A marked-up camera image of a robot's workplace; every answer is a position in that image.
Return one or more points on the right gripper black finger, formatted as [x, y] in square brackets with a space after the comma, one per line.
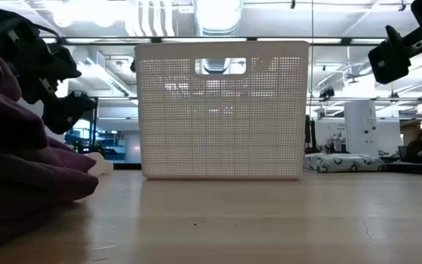
[388, 58]

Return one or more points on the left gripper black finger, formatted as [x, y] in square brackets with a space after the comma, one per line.
[64, 113]

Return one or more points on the white pouch with black pattern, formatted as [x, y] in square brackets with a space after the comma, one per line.
[343, 163]

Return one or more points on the white perforated plastic basket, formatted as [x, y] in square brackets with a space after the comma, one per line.
[222, 128]

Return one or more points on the purple cloth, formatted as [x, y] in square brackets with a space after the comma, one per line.
[13, 165]

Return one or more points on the white pillar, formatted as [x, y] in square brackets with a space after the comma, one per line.
[361, 128]

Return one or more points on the person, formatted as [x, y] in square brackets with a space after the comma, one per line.
[418, 148]

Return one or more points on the silver ventilation duct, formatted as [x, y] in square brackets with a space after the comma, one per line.
[218, 16]

